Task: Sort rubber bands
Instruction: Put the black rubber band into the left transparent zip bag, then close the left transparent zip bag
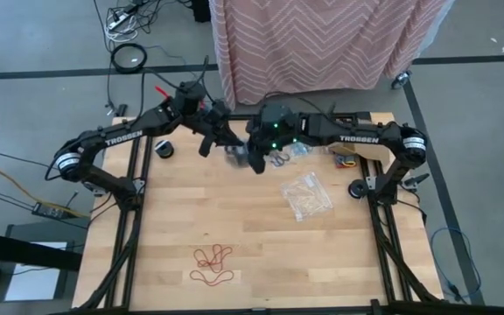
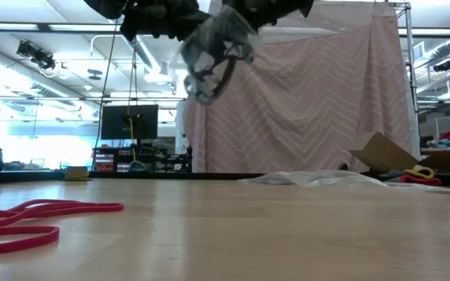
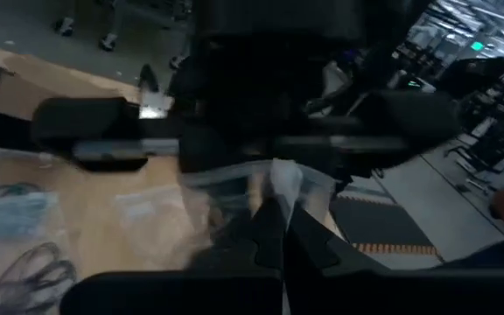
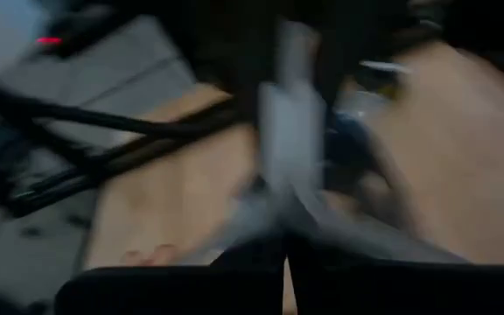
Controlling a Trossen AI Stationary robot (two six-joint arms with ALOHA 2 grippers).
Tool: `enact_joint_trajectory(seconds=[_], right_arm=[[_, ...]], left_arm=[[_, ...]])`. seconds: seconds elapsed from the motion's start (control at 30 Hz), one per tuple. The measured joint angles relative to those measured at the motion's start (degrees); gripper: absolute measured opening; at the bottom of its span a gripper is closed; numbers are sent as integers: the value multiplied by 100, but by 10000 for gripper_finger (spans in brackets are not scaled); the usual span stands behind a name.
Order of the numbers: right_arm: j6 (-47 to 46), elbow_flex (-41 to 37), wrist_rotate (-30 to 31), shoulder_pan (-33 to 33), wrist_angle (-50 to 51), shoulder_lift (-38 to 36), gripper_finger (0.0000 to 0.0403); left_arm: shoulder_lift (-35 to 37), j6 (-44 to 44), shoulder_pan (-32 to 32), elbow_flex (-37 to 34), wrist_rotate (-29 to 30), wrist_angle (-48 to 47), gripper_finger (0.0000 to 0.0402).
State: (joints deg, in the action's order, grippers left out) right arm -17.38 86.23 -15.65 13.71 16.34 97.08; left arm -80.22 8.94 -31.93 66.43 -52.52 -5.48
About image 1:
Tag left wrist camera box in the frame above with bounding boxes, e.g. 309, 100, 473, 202
173, 80, 207, 116

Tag small cardboard box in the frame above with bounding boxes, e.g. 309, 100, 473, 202
326, 111, 396, 166

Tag pink chevron cloth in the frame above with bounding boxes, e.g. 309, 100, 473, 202
207, 0, 454, 110

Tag tape roll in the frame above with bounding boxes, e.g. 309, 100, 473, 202
154, 139, 175, 160
346, 178, 369, 200

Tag tangled black cables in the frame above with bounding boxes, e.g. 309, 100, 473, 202
102, 0, 192, 44

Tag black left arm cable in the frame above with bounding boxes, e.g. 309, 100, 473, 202
137, 54, 212, 119

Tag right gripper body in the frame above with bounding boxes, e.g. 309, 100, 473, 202
248, 126, 279, 154

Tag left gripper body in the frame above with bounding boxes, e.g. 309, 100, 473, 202
202, 100, 233, 137

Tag yellow floor cable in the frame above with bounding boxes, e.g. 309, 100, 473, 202
0, 163, 92, 219

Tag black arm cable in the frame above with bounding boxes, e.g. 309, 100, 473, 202
137, 54, 212, 119
262, 90, 327, 117

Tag blue floor cable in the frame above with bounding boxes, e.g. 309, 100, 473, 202
428, 226, 483, 304

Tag white panel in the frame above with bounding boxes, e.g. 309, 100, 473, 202
3, 240, 69, 303

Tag black clamp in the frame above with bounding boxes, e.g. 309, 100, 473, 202
402, 172, 431, 194

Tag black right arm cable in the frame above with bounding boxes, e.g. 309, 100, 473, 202
262, 90, 327, 117

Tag thin black floor cable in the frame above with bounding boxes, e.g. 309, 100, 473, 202
92, 0, 116, 109

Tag rack caster wheel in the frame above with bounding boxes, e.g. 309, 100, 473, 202
392, 69, 412, 90

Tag grey metal bracket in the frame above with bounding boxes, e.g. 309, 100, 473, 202
83, 181, 107, 198

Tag black power brick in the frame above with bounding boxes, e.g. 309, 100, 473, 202
30, 200, 67, 221

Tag red rubber band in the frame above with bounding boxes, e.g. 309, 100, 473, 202
189, 269, 235, 288
192, 243, 235, 275

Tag coiled black cable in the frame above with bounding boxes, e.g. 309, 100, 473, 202
109, 42, 149, 74

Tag white power strip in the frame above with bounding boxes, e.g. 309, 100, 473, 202
106, 11, 131, 31

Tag black floor box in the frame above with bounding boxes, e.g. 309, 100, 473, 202
190, 0, 212, 24

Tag black bench bar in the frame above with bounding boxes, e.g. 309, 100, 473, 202
0, 227, 83, 272

